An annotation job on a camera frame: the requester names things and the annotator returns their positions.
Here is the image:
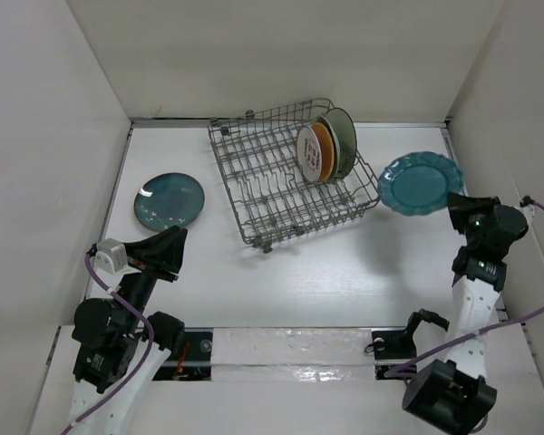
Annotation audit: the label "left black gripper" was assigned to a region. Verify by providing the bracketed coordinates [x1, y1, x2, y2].
[116, 222, 187, 330]

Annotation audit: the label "dark blue round plate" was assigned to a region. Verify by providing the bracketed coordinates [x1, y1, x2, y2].
[133, 172, 205, 232]

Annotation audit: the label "teal scalloped plate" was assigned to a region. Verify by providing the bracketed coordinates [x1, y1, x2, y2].
[377, 151, 464, 217]

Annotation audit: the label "orange woven round plate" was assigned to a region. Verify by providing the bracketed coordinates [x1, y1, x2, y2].
[311, 122, 335, 182]

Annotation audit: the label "white plate red characters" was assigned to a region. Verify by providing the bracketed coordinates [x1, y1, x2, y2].
[296, 126, 322, 183]

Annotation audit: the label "light green floral plate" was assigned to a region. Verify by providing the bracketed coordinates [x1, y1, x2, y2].
[316, 116, 344, 180]

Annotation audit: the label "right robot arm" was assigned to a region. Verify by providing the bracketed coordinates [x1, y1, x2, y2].
[403, 193, 529, 434]

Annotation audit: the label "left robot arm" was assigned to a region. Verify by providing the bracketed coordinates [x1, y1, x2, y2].
[63, 226, 188, 434]

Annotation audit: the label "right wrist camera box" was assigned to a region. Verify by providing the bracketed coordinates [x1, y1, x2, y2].
[520, 195, 536, 225]

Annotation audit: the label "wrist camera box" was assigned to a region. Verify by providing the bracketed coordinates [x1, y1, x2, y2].
[93, 238, 128, 275]
[520, 195, 536, 225]

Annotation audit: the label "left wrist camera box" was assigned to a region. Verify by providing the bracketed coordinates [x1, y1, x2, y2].
[93, 238, 128, 275]

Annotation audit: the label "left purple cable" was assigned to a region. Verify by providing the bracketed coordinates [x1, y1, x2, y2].
[61, 251, 155, 434]

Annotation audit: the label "purple cable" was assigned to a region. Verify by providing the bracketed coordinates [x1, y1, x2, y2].
[383, 194, 544, 434]
[61, 251, 155, 434]

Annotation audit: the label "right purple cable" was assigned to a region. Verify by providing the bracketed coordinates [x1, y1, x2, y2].
[383, 194, 544, 434]

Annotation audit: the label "white foam front rail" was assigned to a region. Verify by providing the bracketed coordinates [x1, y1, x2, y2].
[210, 328, 374, 382]

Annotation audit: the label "grey wire dish rack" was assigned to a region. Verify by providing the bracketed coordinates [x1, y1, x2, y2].
[208, 98, 380, 253]

